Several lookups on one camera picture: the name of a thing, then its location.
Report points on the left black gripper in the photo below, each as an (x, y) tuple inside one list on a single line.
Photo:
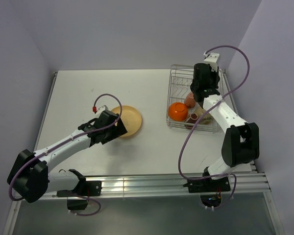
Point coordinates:
[(118, 130)]

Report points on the orange white bowl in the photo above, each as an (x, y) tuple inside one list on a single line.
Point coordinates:
[(178, 111)]

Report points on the dark brown mug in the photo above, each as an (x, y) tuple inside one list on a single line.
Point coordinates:
[(191, 120)]

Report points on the pink coffee mug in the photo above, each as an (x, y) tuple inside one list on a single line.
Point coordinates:
[(189, 101)]

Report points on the beige ceramic bowl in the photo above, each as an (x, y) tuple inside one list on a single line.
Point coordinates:
[(206, 119)]

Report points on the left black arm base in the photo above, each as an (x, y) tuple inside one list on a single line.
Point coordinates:
[(81, 197)]

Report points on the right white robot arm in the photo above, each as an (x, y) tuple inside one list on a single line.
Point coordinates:
[(241, 141)]

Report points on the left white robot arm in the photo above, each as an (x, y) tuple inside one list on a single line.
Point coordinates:
[(31, 175)]

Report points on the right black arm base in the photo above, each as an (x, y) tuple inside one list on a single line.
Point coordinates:
[(212, 190)]

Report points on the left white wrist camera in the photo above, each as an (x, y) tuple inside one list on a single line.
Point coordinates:
[(99, 110)]

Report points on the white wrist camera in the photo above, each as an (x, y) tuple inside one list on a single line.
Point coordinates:
[(99, 110), (212, 60)]

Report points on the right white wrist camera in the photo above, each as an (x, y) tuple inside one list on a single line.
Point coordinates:
[(212, 60)]

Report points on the aluminium mounting rail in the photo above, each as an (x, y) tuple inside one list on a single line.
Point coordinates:
[(168, 185)]

